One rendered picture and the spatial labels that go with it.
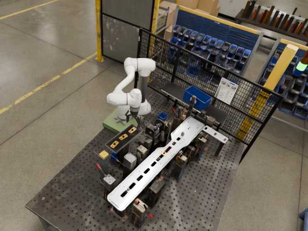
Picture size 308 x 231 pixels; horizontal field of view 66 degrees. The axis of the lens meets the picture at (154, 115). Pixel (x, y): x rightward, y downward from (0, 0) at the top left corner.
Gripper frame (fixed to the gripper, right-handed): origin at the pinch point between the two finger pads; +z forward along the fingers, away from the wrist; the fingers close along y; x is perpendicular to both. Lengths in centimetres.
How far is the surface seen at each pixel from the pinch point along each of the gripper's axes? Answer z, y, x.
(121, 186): 24, 28, -44
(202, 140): 20, 55, 50
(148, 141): 16.3, 16.4, 6.2
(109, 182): 18, 20, -50
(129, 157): 13.0, 17.4, -23.4
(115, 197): 24, 31, -54
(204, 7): 41, -171, 470
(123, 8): -4, -197, 196
